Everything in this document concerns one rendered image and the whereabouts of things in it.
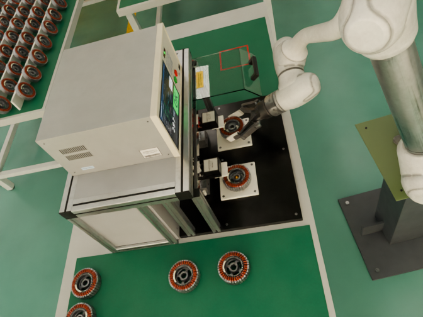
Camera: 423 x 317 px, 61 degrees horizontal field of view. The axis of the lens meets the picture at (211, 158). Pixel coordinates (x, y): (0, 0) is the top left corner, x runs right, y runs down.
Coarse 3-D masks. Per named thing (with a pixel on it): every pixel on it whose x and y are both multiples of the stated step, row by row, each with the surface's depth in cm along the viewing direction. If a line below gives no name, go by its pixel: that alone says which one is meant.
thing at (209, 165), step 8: (208, 160) 137; (216, 160) 136; (200, 168) 139; (208, 168) 135; (216, 168) 134; (224, 168) 138; (208, 176) 136; (216, 176) 136; (224, 176) 137; (200, 184) 142
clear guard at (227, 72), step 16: (240, 48) 147; (192, 64) 148; (208, 64) 146; (224, 64) 143; (240, 64) 141; (192, 80) 143; (208, 80) 140; (224, 80) 138; (240, 80) 136; (256, 80) 140; (192, 96) 138; (208, 96) 135
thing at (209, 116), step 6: (204, 114) 151; (210, 114) 150; (216, 114) 150; (204, 120) 149; (210, 120) 148; (216, 120) 148; (222, 120) 152; (204, 126) 150; (210, 126) 149; (216, 126) 149; (222, 126) 150
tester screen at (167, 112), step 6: (168, 72) 121; (162, 78) 113; (168, 78) 119; (162, 84) 112; (168, 84) 118; (162, 90) 110; (168, 90) 117; (162, 96) 109; (168, 96) 115; (162, 102) 108; (168, 102) 114; (162, 108) 107; (168, 108) 113; (162, 114) 106; (168, 114) 112; (174, 114) 119; (162, 120) 105; (168, 120) 111; (168, 126) 109; (174, 138) 114
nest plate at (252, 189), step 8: (248, 168) 147; (232, 176) 147; (256, 176) 145; (224, 184) 145; (256, 184) 142; (224, 192) 143; (232, 192) 142; (240, 192) 141; (248, 192) 140; (256, 192) 140
